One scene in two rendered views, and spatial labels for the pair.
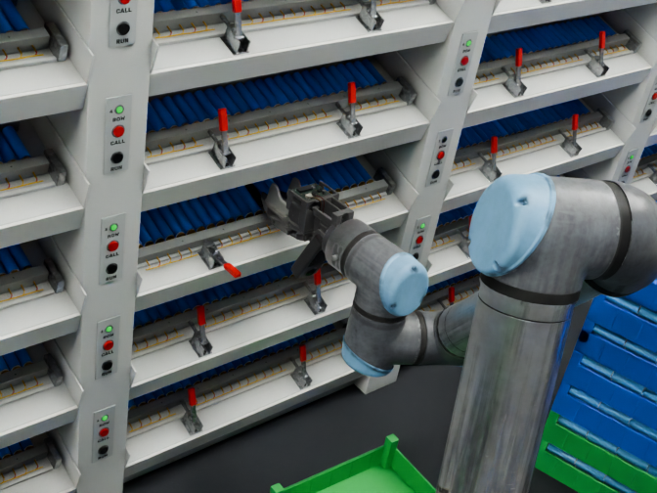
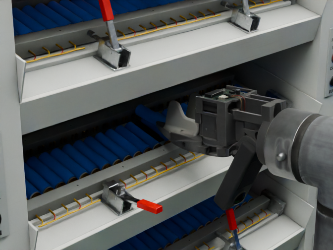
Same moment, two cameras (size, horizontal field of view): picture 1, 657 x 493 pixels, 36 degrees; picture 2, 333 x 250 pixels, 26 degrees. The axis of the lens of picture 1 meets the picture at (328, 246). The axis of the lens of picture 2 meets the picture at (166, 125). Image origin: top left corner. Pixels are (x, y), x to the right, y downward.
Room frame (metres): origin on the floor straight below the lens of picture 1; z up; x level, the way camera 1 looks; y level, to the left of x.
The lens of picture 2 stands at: (0.54, 0.16, 0.94)
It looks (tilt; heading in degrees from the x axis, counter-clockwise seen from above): 21 degrees down; 358
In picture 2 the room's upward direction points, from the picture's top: straight up
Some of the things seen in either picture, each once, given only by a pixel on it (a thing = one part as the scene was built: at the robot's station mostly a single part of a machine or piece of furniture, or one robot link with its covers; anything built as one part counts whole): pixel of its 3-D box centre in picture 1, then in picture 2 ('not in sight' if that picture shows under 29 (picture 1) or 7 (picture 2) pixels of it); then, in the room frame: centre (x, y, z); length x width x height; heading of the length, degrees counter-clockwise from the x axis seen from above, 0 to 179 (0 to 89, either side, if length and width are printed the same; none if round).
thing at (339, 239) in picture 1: (350, 247); (292, 145); (1.40, -0.04, 0.58); 0.10 x 0.05 x 0.09; 135
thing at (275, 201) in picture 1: (274, 198); (175, 119); (1.52, 0.11, 0.58); 0.09 x 0.03 x 0.06; 49
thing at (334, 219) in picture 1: (321, 220); (243, 127); (1.46, 0.02, 0.59); 0.12 x 0.08 x 0.09; 45
